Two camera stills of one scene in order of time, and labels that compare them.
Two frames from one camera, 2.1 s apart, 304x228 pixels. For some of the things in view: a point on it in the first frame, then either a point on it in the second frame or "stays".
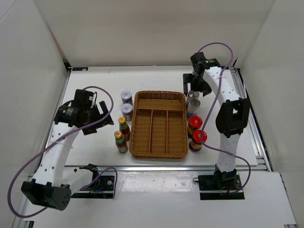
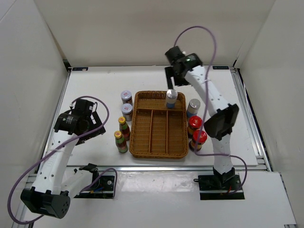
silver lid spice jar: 192,95 → 171,96
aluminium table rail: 169,168 stays
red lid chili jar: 195,123 stays
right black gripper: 187,78 → 170,72
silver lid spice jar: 194,104 stays
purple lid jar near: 127,110 stays
